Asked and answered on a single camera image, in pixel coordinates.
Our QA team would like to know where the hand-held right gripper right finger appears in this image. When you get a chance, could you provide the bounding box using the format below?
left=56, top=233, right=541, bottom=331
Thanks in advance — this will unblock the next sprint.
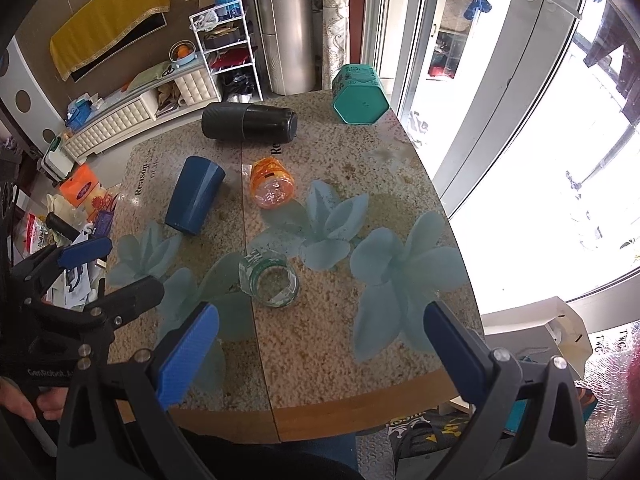
left=424, top=300, right=588, bottom=480

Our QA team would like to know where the dark blue plastic cup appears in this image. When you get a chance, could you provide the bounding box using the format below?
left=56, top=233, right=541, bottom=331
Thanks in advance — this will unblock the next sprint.
left=164, top=155, right=227, bottom=236

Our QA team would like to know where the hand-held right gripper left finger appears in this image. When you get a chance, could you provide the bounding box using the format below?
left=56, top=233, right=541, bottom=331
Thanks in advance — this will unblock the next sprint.
left=56, top=302, right=221, bottom=480

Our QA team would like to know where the green cloth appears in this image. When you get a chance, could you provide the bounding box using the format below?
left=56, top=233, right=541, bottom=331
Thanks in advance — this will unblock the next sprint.
left=124, top=60, right=174, bottom=94

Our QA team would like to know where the fruit bowl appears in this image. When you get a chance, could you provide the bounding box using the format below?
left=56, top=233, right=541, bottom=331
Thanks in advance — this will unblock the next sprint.
left=168, top=40, right=197, bottom=69

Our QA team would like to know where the clear glass cup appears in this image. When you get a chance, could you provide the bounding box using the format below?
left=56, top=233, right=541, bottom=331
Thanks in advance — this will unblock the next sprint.
left=239, top=249, right=300, bottom=309

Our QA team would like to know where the patterned curtain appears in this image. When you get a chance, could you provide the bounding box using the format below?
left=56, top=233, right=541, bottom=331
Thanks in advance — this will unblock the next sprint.
left=319, top=0, right=352, bottom=92

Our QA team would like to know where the orange tissue box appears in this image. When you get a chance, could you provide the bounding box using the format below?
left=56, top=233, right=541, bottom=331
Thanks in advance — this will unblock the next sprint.
left=59, top=162, right=102, bottom=209

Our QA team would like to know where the black cylindrical cup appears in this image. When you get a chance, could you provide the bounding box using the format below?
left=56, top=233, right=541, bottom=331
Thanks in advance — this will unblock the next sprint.
left=201, top=102, right=299, bottom=144

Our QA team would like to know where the white tufted cabinet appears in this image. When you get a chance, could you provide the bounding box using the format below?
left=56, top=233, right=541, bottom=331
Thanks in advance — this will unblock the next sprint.
left=62, top=55, right=223, bottom=166

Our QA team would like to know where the white cardboard box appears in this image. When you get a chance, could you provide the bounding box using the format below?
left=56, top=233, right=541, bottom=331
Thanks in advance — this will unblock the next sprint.
left=481, top=296, right=594, bottom=377

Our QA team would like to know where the yellow cloth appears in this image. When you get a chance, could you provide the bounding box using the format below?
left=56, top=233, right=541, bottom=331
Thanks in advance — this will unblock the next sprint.
left=49, top=0, right=171, bottom=81

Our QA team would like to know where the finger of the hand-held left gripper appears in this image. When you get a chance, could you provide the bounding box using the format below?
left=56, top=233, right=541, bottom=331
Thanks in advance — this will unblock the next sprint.
left=9, top=236, right=113, bottom=292
left=75, top=276, right=166, bottom=333

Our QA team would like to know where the white wire rack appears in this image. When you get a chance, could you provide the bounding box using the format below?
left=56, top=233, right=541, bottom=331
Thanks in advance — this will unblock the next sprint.
left=188, top=1, right=264, bottom=106

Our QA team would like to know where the orange translucent cup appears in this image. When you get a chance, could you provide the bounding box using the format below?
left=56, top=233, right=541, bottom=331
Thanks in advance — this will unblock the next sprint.
left=249, top=157, right=297, bottom=210

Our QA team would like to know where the person's left hand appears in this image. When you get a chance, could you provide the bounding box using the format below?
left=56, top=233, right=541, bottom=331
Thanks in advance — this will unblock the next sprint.
left=0, top=376, right=67, bottom=422

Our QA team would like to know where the teal hexagonal cup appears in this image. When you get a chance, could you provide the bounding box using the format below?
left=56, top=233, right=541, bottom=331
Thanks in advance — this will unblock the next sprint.
left=331, top=63, right=390, bottom=125

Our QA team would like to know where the blue box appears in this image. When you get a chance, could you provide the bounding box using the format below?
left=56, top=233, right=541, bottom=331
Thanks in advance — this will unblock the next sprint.
left=65, top=100, right=97, bottom=129

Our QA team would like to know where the hanging blue cloth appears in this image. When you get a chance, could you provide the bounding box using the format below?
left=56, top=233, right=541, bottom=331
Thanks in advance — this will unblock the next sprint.
left=462, top=0, right=494, bottom=21

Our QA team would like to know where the silver standing air conditioner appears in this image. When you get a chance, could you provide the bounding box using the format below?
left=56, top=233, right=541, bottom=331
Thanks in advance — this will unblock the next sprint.
left=249, top=0, right=322, bottom=96

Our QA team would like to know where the black yellow printed slipper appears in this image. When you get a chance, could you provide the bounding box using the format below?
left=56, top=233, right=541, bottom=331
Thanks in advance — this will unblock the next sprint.
left=387, top=408, right=478, bottom=461

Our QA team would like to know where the red white snack packet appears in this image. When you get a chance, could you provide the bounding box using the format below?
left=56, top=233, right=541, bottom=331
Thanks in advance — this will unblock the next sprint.
left=19, top=212, right=52, bottom=255

